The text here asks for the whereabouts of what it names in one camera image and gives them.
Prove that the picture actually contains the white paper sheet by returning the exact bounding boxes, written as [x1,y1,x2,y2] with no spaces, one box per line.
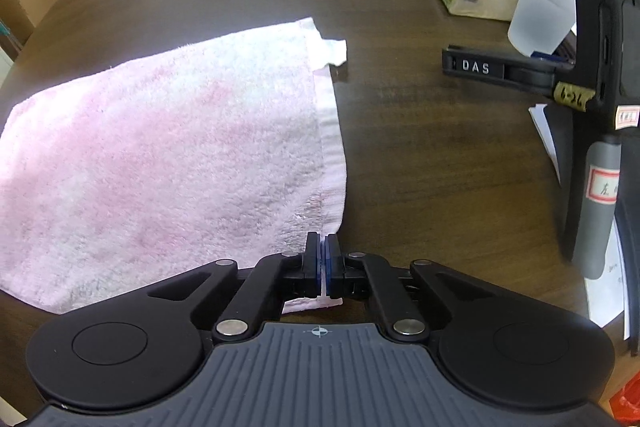
[585,194,640,343]

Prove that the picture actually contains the pink towel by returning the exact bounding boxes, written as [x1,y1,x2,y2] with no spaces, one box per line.
[0,17,349,315]

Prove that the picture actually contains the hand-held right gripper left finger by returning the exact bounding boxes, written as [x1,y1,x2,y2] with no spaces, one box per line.
[125,232,322,343]

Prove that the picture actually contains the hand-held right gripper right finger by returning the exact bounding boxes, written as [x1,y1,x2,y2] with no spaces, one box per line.
[325,234,521,343]

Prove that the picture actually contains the red plastic bag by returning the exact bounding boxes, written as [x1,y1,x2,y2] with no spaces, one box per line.
[610,377,640,425]

